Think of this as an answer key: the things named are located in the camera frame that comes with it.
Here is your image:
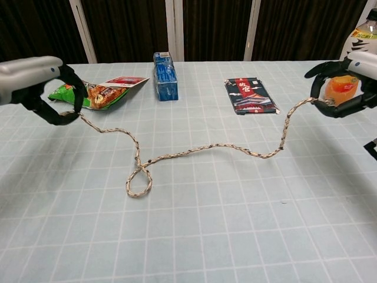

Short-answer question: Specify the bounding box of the red and white card packet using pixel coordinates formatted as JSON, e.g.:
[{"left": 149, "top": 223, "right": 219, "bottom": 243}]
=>
[{"left": 103, "top": 75, "right": 150, "bottom": 97}]

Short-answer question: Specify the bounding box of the light blue checked tablecloth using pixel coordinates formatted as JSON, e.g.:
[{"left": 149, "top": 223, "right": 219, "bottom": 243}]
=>
[{"left": 0, "top": 60, "right": 377, "bottom": 283}]

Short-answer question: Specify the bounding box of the white frame post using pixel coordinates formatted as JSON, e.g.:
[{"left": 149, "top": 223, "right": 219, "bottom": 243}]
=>
[
  {"left": 243, "top": 0, "right": 262, "bottom": 61},
  {"left": 164, "top": 0, "right": 185, "bottom": 62},
  {"left": 361, "top": 0, "right": 377, "bottom": 14},
  {"left": 69, "top": 0, "right": 98, "bottom": 64}
]

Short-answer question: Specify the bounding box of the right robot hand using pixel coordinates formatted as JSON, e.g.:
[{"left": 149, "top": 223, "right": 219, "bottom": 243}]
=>
[{"left": 305, "top": 51, "right": 377, "bottom": 119}]

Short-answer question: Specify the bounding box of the dark blue palace print package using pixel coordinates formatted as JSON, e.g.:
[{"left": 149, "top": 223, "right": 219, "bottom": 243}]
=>
[{"left": 223, "top": 77, "right": 282, "bottom": 116}]

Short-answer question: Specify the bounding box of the orange drink bottle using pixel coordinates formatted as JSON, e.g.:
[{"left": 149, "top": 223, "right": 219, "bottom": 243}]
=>
[{"left": 323, "top": 8, "right": 377, "bottom": 106}]

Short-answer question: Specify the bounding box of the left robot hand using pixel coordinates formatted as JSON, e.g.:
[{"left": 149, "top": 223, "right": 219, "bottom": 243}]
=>
[{"left": 0, "top": 55, "right": 88, "bottom": 126}]

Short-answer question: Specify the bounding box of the beige speckled braided rope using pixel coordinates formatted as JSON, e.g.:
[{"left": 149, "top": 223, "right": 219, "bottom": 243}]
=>
[{"left": 58, "top": 98, "right": 335, "bottom": 199}]

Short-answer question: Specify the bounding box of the green snack bag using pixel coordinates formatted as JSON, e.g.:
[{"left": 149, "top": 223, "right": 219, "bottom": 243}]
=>
[{"left": 48, "top": 79, "right": 130, "bottom": 110}]

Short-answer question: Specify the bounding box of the blue rectangular box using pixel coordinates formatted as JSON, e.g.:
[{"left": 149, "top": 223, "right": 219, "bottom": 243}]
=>
[{"left": 153, "top": 51, "right": 180, "bottom": 102}]

